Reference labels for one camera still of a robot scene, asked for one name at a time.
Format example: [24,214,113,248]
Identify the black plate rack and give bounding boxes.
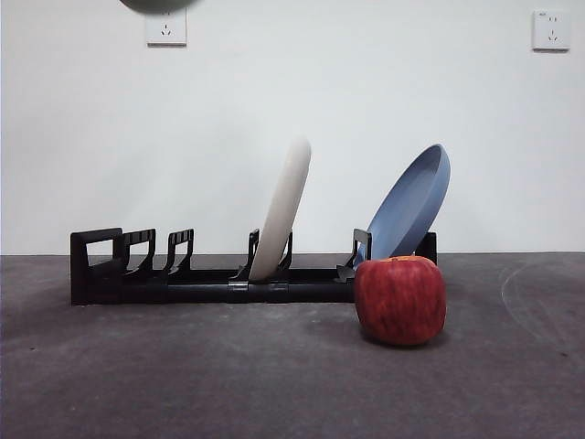
[69,227,438,306]

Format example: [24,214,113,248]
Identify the white plate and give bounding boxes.
[248,136,314,281]

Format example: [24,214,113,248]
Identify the white wall socket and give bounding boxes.
[145,7,188,48]
[531,10,571,52]

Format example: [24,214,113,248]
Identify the blue plate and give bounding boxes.
[365,143,452,261]

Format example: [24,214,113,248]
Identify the green plate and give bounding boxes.
[117,0,207,16]

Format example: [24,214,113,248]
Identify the red apple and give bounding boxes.
[354,255,447,347]

